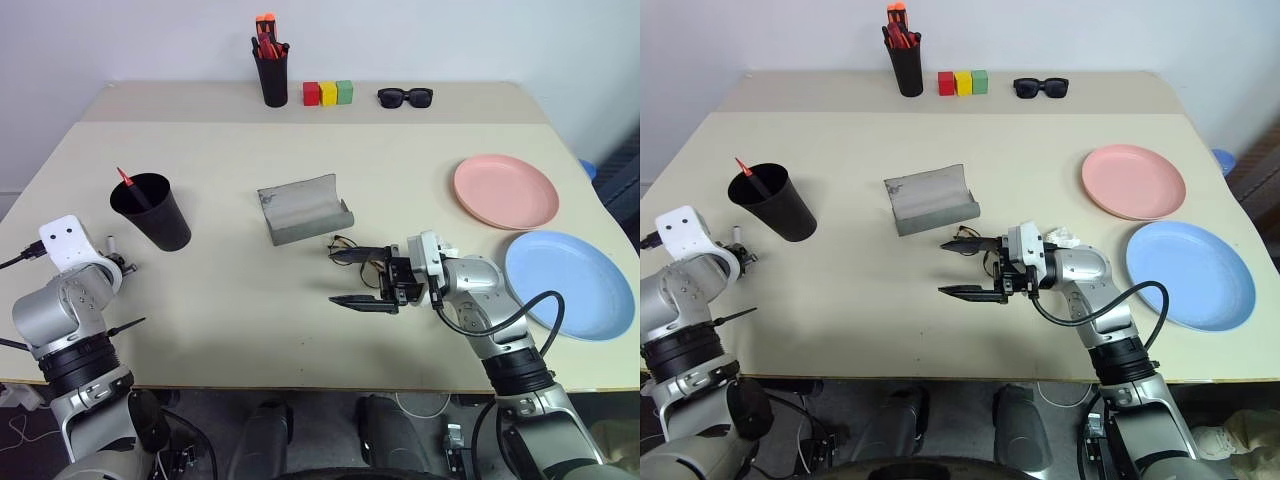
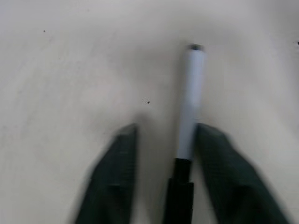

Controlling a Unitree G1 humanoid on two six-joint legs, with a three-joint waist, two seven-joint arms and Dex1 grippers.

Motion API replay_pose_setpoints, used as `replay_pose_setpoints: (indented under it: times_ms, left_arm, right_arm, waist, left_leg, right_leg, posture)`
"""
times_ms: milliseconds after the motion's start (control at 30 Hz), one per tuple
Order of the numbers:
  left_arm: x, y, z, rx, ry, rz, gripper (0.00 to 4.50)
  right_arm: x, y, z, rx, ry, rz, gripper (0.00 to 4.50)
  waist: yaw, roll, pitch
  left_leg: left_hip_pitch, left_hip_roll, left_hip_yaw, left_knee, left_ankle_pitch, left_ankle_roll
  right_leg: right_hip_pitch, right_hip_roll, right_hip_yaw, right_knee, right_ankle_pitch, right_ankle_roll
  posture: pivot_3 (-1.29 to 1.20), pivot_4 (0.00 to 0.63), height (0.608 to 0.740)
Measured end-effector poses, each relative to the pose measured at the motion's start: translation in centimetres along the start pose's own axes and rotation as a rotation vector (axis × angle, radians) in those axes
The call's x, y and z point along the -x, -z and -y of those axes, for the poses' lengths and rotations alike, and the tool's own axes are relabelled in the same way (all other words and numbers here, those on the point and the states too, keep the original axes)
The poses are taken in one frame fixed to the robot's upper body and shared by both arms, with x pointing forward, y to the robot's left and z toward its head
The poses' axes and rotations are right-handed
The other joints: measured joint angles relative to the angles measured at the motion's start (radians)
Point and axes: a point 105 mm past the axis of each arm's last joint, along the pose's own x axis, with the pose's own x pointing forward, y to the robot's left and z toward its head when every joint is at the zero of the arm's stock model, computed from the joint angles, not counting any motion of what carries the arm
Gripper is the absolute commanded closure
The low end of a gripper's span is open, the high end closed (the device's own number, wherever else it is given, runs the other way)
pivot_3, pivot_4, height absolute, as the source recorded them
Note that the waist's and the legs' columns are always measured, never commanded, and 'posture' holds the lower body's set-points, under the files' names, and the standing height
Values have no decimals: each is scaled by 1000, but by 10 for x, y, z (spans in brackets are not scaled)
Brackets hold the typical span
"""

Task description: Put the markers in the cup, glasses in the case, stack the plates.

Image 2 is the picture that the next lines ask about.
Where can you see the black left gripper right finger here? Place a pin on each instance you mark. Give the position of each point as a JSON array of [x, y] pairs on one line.
[[233, 186]]

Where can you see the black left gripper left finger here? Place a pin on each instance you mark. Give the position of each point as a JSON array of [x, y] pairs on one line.
[[109, 186]]

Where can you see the white marker with black cap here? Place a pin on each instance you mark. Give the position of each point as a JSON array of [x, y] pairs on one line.
[[190, 105]]

